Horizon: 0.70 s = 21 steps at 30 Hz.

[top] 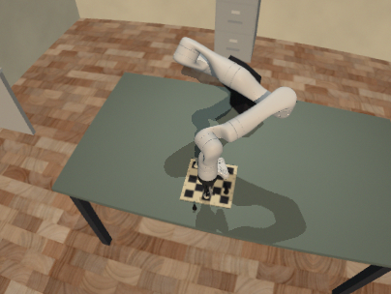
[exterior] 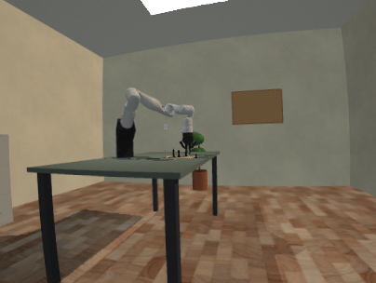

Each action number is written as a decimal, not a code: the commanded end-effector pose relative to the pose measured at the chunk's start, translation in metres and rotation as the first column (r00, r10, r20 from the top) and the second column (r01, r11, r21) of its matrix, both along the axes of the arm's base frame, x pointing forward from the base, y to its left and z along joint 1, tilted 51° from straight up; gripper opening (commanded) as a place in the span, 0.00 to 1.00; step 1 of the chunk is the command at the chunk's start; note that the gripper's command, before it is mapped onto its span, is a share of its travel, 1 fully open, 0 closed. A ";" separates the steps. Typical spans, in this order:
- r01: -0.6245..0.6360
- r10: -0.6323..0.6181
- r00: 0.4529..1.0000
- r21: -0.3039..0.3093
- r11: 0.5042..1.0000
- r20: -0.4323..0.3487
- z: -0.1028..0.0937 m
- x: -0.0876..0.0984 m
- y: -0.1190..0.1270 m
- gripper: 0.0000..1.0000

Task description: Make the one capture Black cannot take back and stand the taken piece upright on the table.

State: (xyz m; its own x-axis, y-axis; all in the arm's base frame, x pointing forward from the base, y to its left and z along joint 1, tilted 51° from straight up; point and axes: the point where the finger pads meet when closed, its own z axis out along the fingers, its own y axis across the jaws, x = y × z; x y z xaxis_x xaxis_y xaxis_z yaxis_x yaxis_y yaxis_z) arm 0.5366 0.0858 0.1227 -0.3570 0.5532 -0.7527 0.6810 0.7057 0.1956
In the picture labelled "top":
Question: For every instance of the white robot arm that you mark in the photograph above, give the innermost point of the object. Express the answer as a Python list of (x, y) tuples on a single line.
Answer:
[(280, 103)]

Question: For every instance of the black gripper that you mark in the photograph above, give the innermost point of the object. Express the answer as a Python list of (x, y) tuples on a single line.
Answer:
[(207, 186)]

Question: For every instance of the chessboard with chess pieces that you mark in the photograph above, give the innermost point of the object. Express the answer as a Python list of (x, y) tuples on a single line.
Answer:
[(193, 189)]

